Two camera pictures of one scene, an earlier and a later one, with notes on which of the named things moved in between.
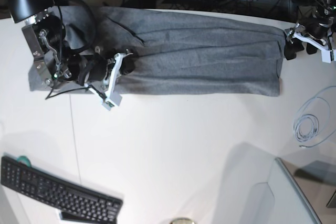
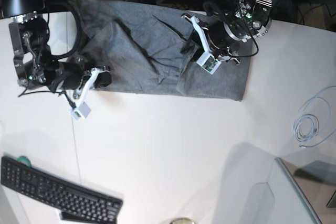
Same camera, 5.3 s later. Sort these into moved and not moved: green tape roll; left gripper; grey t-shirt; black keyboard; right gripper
Moved: grey t-shirt; left gripper; right gripper
Not moved: green tape roll; black keyboard
